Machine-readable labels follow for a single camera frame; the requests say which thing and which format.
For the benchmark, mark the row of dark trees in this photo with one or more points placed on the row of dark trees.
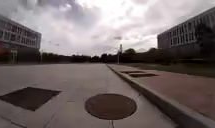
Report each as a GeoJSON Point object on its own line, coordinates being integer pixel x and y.
{"type": "Point", "coordinates": [105, 58]}

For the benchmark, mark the dark rectangular ground grate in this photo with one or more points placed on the dark rectangular ground grate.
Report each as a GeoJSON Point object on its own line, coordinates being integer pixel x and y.
{"type": "Point", "coordinates": [143, 75]}
{"type": "Point", "coordinates": [132, 71]}

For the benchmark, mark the grey concrete slab pavement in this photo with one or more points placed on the grey concrete slab pavement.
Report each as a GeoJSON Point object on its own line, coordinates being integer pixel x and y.
{"type": "Point", "coordinates": [78, 78]}

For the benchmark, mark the round rusty manhole cover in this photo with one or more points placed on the round rusty manhole cover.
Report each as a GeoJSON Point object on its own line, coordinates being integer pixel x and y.
{"type": "Point", "coordinates": [110, 106]}

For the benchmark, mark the grey concrete kerb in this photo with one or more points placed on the grey concrete kerb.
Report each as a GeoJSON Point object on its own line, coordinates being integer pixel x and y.
{"type": "Point", "coordinates": [151, 96]}

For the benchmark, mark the square dark metal ground grate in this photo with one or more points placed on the square dark metal ground grate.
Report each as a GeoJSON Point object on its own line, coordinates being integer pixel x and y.
{"type": "Point", "coordinates": [29, 97]}

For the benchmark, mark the reddish brick paved strip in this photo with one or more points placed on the reddish brick paved strip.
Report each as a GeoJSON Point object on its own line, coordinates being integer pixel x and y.
{"type": "Point", "coordinates": [191, 90]}

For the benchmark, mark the pale building with window grid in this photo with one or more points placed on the pale building with window grid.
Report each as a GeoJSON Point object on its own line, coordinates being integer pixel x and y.
{"type": "Point", "coordinates": [190, 33]}

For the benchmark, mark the grey building with window rows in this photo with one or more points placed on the grey building with window rows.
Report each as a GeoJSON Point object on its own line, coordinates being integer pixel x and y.
{"type": "Point", "coordinates": [15, 41]}

